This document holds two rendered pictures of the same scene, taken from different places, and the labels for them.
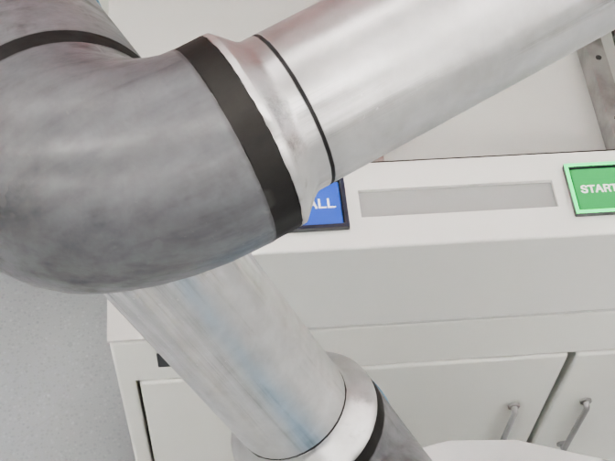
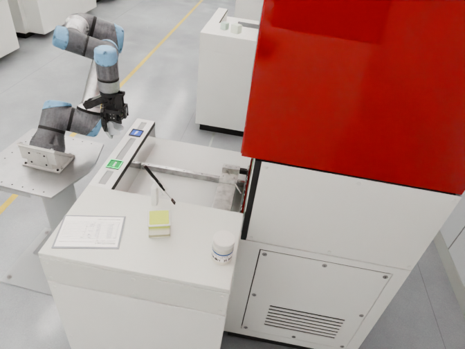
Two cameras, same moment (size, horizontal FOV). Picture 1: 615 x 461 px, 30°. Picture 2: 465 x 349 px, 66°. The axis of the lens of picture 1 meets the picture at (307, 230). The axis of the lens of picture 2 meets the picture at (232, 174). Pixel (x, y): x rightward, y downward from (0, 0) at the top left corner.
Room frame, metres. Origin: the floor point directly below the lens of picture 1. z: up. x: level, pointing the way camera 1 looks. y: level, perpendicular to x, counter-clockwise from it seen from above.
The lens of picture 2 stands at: (1.36, -1.31, 1.92)
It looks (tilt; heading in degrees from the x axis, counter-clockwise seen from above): 38 degrees down; 102
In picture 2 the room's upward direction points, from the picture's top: 8 degrees clockwise
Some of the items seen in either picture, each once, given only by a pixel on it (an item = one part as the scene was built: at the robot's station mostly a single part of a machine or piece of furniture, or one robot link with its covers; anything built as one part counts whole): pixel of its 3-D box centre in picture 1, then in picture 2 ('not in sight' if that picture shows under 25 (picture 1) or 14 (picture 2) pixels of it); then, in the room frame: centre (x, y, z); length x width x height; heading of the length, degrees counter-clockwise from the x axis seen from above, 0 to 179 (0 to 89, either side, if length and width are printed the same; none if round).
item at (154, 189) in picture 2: not in sight; (158, 190); (0.91, -0.41, 1.03); 0.06 x 0.04 x 0.13; 8
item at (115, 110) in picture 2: not in sight; (113, 105); (0.65, -0.26, 1.25); 0.09 x 0.08 x 0.12; 8
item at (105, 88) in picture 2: not in sight; (109, 84); (0.64, -0.26, 1.33); 0.08 x 0.08 x 0.05
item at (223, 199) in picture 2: not in sight; (225, 194); (1.10, -0.15, 0.87); 0.36 x 0.08 x 0.03; 98
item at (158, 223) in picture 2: not in sight; (159, 224); (0.97, -0.53, 1.00); 0.07 x 0.07 x 0.07; 27
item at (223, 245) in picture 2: not in sight; (222, 248); (1.21, -0.56, 1.01); 0.07 x 0.07 x 0.10
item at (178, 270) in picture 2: not in sight; (151, 244); (0.94, -0.55, 0.89); 0.62 x 0.35 x 0.14; 8
